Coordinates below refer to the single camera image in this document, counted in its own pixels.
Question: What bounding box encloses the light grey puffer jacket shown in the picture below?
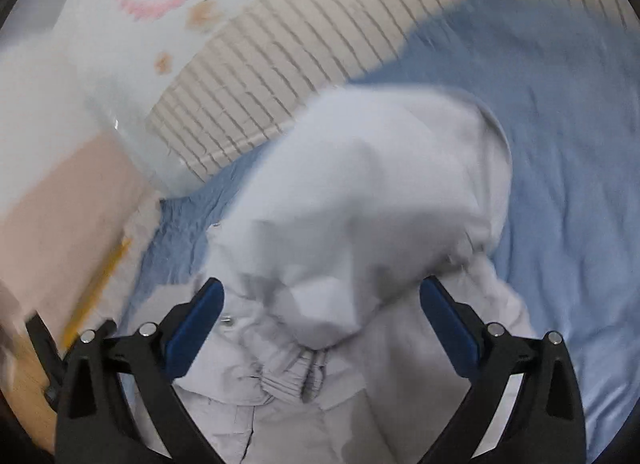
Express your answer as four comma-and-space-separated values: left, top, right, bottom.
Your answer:
119, 83, 542, 464

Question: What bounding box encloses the blue quilted bed cover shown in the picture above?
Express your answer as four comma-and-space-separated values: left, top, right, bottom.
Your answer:
151, 0, 639, 463

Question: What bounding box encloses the yellow tape strip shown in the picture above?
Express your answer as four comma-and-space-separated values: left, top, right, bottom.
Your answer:
62, 236, 132, 350

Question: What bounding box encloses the clear plastic sheet on wall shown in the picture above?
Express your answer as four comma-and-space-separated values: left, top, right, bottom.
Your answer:
53, 22, 202, 196

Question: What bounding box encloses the orange wooden board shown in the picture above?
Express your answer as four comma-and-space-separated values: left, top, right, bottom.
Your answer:
1, 335, 56, 453

